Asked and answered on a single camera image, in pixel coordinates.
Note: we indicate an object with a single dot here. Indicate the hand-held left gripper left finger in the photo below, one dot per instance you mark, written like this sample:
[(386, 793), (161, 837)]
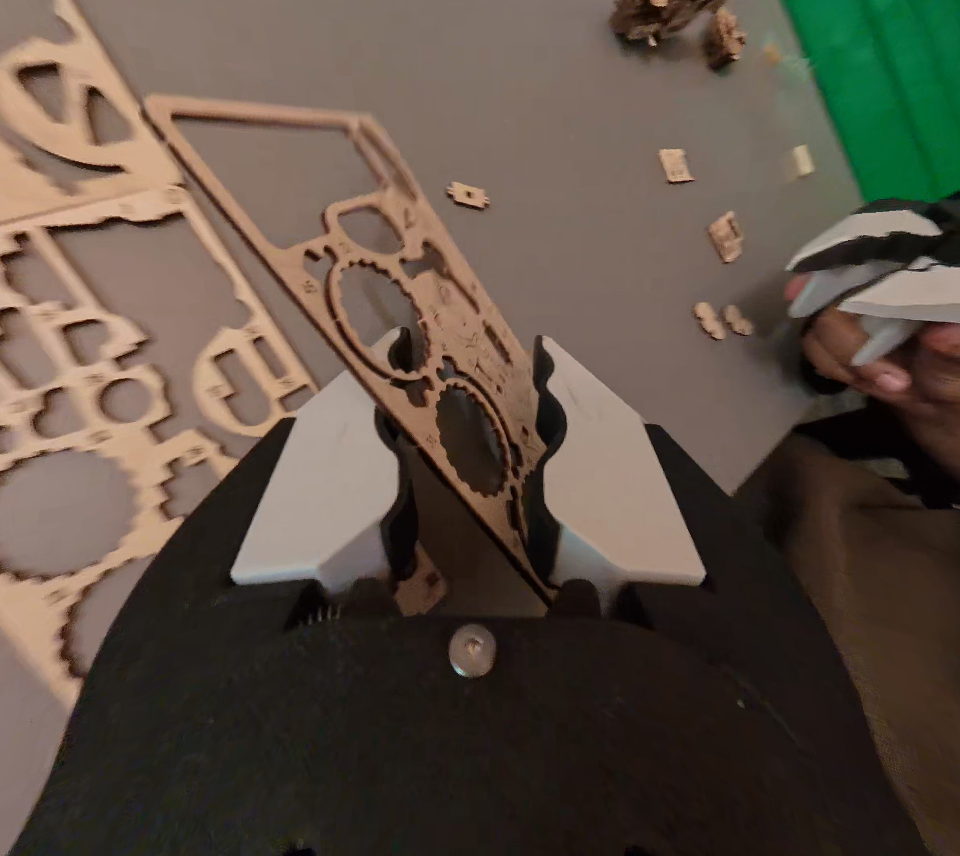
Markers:
[(322, 488)]

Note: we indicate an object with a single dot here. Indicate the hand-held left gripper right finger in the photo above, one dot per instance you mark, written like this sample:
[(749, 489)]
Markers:
[(622, 488)]

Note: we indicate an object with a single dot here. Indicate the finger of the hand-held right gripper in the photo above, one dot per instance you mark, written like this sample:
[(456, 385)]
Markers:
[(862, 233), (922, 293)]

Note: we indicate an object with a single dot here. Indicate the slotted wooden puzzle piece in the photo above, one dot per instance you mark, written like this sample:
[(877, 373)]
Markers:
[(726, 237)]

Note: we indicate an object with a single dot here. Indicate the small wooden puzzle sheet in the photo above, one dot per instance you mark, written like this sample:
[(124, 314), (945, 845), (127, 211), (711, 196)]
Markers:
[(300, 241)]

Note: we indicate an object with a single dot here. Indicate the grey desk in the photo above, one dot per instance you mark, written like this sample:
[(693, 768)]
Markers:
[(487, 46)]

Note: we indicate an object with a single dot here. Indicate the person's right hand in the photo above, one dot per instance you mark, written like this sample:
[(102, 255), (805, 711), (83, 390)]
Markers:
[(922, 383)]

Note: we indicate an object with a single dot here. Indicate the pale small wooden piece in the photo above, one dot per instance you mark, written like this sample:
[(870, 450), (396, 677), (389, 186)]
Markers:
[(803, 161)]

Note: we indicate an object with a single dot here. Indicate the oval wooden puzzle piece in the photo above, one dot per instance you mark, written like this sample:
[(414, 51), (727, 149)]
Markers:
[(739, 320), (709, 320)]

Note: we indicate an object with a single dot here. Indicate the green board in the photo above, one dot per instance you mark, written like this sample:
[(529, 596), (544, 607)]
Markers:
[(877, 46)]

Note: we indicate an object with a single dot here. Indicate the square wooden puzzle piece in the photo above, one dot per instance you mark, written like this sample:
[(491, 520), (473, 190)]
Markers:
[(676, 166)]

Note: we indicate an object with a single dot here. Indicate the tiny tan wooden piece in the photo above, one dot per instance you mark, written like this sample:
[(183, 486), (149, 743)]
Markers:
[(772, 52)]

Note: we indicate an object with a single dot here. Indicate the small wooden gear assembly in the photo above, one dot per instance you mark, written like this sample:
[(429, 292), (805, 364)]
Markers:
[(726, 38)]

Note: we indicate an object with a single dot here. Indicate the large wooden puzzle sheet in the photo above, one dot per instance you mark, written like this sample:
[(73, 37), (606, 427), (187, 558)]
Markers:
[(82, 436), (75, 173)]

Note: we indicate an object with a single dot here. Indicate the person's brown clothing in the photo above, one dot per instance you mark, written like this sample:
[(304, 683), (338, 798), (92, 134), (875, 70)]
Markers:
[(862, 608)]

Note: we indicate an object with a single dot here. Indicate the flat notched wooden piece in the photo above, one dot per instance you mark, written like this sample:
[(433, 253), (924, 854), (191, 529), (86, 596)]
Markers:
[(469, 194)]

